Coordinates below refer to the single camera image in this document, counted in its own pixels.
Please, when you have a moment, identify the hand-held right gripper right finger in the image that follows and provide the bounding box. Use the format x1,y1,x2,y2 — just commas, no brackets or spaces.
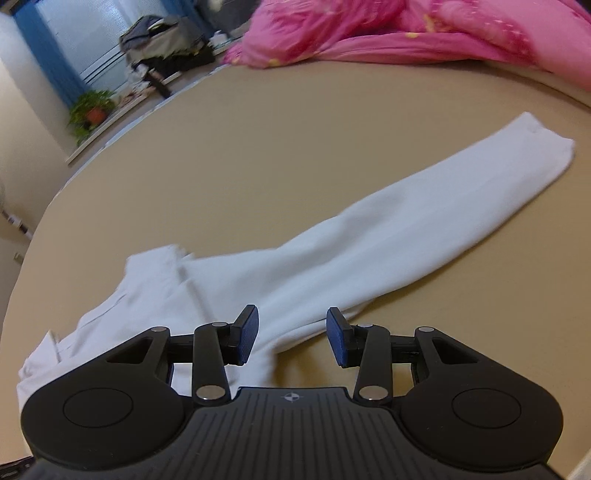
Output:
326,307,485,406

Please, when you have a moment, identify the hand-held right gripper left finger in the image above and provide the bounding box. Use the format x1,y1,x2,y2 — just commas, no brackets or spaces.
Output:
99,305,259,407

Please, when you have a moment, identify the white sweatshirt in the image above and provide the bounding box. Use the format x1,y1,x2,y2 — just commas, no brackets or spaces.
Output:
16,111,577,408

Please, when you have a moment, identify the pile of dark clothes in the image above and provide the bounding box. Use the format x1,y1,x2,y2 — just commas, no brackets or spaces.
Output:
118,15,217,99

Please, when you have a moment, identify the bed with tan sheet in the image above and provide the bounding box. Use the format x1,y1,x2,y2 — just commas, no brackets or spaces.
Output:
0,60,591,462

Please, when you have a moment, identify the green potted plant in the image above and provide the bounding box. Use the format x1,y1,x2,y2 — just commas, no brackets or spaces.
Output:
66,89,117,145

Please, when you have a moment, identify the pink floral quilt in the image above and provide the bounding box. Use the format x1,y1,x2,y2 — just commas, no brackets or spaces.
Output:
222,0,591,89

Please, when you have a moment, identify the window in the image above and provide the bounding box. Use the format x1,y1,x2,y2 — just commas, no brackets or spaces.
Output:
39,0,148,89

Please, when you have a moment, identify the blue curtain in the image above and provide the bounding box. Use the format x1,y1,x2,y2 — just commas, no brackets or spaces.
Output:
11,0,89,112

